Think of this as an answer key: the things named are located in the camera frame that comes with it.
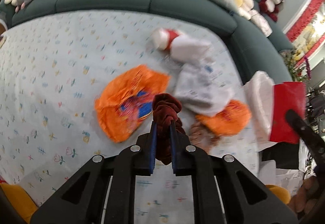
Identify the dark red velvet scrunchie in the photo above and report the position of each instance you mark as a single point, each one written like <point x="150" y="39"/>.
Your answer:
<point x="165" y="109"/>

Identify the potted orchid plants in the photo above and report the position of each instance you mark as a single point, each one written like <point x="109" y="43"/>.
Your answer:
<point x="298" y="72"/>

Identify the person right hand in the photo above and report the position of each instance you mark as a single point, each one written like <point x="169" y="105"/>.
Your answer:
<point x="300" y="202"/>

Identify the white paper towel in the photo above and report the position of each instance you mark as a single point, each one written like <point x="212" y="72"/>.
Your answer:
<point x="259" y="91"/>

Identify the yellow stool cushion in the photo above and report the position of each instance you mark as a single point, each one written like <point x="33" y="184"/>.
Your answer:
<point x="20" y="200"/>

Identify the teal sectional sofa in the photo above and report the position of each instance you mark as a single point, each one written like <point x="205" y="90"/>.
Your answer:
<point x="250" y="49"/>

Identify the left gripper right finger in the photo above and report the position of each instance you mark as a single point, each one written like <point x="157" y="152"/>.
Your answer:
<point x="173" y="136"/>

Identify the grey white cloth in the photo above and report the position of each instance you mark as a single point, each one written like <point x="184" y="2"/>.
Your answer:
<point x="198" y="90"/>

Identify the orange plastic bag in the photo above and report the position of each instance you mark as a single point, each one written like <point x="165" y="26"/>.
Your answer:
<point x="127" y="100"/>
<point x="230" y="121"/>

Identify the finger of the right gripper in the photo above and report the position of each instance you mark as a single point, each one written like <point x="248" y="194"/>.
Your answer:
<point x="312" y="140"/>

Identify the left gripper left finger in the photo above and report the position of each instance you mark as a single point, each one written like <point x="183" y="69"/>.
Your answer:
<point x="152" y="146"/>

